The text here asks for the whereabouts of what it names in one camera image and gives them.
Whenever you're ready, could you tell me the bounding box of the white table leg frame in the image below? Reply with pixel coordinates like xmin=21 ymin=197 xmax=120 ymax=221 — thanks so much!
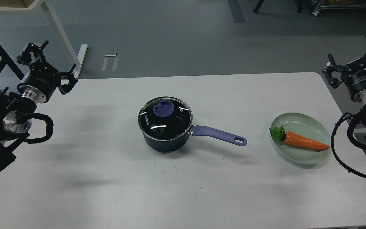
xmin=0 ymin=0 xmax=88 ymax=79

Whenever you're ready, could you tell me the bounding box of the dark blue saucepan purple handle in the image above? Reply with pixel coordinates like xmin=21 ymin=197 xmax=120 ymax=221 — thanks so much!
xmin=140 ymin=97 xmax=247 ymax=153

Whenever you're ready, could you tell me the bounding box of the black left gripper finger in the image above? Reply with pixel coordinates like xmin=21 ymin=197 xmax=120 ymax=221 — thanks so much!
xmin=17 ymin=40 xmax=49 ymax=67
xmin=57 ymin=64 xmax=78 ymax=95

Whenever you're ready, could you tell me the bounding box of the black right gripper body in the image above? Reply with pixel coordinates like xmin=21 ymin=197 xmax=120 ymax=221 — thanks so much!
xmin=345 ymin=60 xmax=366 ymax=103

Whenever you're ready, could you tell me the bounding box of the glass lid purple knob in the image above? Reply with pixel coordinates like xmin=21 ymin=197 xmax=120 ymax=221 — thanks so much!
xmin=138 ymin=97 xmax=192 ymax=141

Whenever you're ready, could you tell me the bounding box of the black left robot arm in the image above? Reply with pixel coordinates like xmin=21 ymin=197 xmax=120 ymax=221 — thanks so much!
xmin=0 ymin=41 xmax=78 ymax=172

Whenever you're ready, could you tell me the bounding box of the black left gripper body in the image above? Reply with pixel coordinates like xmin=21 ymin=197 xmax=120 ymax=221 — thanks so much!
xmin=17 ymin=61 xmax=60 ymax=103

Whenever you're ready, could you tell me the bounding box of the orange toy carrot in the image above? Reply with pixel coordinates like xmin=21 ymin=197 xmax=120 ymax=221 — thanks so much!
xmin=269 ymin=126 xmax=329 ymax=151

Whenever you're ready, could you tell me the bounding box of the pale green oval plate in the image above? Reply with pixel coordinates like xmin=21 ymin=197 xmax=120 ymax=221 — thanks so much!
xmin=270 ymin=113 xmax=331 ymax=165

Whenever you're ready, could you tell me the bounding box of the metal wheeled cart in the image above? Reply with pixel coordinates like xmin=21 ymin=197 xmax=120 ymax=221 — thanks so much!
xmin=309 ymin=0 xmax=366 ymax=16

